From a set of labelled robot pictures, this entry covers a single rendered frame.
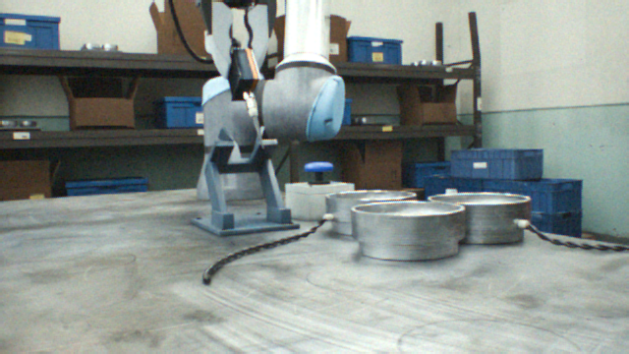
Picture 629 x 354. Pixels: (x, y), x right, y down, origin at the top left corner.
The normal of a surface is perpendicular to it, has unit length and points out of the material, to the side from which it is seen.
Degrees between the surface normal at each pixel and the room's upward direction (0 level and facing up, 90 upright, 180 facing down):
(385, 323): 0
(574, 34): 90
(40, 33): 90
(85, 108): 82
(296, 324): 0
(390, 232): 90
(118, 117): 83
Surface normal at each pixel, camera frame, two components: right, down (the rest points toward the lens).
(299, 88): -0.13, -0.22
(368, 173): 0.44, 0.04
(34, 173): 0.58, 0.19
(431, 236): 0.24, 0.05
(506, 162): -0.79, 0.05
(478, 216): -0.25, 0.07
